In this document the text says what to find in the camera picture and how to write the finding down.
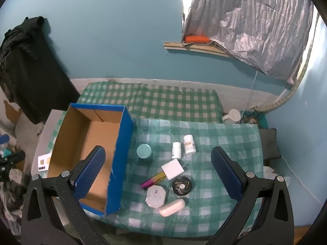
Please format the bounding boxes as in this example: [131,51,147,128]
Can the black hanging clothing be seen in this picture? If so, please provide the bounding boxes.
[0,17,81,124]

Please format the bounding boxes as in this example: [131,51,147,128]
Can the orange label white pill bottle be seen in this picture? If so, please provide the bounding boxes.
[184,135,196,155]

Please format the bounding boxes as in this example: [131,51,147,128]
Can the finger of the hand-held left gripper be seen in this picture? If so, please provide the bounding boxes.
[0,150,26,167]

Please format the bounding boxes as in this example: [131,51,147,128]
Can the orange object on sill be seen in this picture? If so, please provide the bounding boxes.
[185,35,209,44]

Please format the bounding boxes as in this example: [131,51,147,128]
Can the white card with dots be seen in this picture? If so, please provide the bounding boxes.
[37,153,53,171]

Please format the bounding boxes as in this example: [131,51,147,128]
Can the light green checked plastic sheet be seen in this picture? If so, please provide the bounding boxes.
[51,111,263,238]

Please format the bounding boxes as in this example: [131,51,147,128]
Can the black cushion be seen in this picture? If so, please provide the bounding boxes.
[259,128,281,160]

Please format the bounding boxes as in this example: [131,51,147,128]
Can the small white pill bottle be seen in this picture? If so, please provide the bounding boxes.
[172,142,182,159]

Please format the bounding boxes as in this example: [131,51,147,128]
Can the purple and gold lighter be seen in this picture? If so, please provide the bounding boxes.
[141,171,166,190]

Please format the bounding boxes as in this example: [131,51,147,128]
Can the white charger block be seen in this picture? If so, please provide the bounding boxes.
[161,159,185,180]

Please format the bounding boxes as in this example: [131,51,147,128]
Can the white crumpled cloth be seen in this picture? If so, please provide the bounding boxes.
[263,166,290,184]

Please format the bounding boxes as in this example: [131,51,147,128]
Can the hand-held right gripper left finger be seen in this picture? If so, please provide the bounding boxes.
[21,145,113,245]

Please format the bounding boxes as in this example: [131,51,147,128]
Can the white octagonal case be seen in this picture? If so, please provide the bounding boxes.
[145,185,168,208]

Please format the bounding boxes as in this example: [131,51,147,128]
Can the wooden window sill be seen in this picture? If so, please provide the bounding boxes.
[163,41,232,58]

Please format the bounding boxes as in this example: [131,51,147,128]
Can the silver foil curtain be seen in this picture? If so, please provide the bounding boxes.
[182,0,314,85]

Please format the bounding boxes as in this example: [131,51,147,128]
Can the teal lidded jar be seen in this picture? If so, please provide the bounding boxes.
[136,144,153,162]

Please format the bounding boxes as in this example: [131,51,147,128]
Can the black round tin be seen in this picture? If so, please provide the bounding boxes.
[171,176,193,197]

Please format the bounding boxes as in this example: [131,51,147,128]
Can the striped black and white cloth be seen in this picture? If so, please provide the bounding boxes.
[0,168,31,235]

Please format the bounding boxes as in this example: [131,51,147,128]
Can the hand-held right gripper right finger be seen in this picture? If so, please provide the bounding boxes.
[204,146,295,245]

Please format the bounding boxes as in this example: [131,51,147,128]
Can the blue cardboard box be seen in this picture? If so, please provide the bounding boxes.
[47,103,134,218]

